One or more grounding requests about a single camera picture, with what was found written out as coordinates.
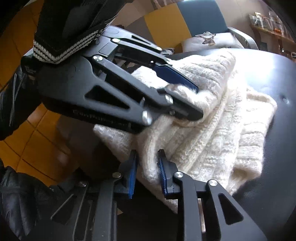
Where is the grey deer print pillow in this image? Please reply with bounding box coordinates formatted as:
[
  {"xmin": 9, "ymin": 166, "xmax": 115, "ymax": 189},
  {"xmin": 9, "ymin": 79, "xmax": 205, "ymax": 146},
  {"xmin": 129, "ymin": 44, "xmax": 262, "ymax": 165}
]
[{"xmin": 181, "ymin": 32, "xmax": 244, "ymax": 53}]

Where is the person left forearm black sleeve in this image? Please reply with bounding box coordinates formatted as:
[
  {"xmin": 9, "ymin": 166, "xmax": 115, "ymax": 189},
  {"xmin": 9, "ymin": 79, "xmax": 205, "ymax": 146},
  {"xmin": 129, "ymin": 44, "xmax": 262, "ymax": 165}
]
[{"xmin": 1, "ymin": 1, "xmax": 127, "ymax": 140}]

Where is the multicolour sofa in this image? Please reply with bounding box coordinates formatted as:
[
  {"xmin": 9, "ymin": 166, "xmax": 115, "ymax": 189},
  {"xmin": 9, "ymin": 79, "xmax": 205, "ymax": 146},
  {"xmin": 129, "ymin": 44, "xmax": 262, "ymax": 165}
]
[{"xmin": 112, "ymin": 1, "xmax": 258, "ymax": 53}]

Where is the wooden side table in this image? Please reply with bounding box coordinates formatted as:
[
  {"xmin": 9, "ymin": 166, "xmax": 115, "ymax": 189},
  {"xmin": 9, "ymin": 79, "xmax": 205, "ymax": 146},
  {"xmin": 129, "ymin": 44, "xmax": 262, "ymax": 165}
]
[{"xmin": 250, "ymin": 25, "xmax": 295, "ymax": 62}]

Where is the cream knitted sweater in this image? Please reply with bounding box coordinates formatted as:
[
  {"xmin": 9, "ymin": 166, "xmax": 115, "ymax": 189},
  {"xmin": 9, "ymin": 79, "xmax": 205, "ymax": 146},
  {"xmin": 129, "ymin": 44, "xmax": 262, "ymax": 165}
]
[{"xmin": 93, "ymin": 49, "xmax": 277, "ymax": 212}]

